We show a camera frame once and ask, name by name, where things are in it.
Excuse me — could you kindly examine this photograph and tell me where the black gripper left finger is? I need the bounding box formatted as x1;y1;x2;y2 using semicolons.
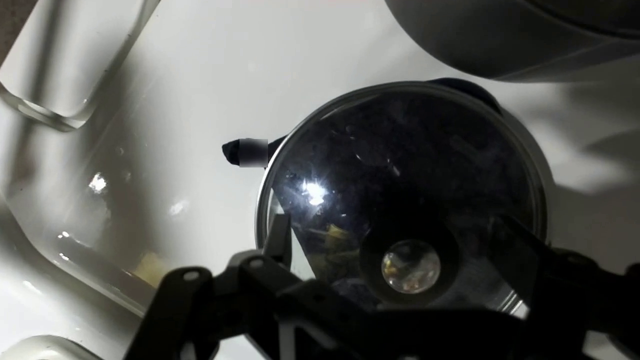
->
121;212;321;360

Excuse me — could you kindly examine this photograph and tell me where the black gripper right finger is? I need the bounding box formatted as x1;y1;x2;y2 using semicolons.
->
498;212;640;360

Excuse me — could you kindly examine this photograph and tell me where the shiny black round pot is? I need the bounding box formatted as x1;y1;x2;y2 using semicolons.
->
254;82;551;324

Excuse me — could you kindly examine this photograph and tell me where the white washing machine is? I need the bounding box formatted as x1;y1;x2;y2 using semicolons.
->
0;0;640;360

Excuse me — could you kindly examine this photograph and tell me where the dark grey pot with handle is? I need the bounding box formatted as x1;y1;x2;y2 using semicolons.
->
384;0;640;84

